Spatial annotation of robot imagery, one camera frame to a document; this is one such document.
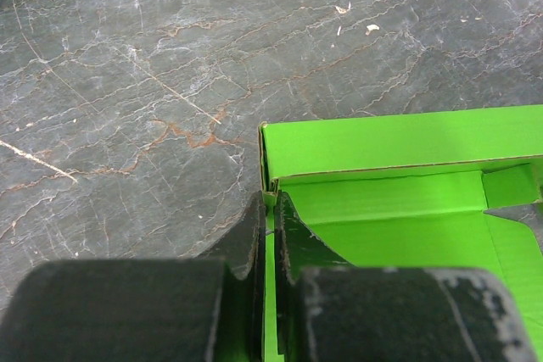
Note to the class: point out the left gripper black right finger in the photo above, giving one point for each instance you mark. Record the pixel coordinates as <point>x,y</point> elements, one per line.
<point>330,310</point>

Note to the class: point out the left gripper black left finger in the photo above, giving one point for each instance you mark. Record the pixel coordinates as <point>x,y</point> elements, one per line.
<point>206,308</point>

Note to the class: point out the green paper box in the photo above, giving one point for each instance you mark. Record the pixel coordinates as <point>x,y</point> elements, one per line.
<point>418,190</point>

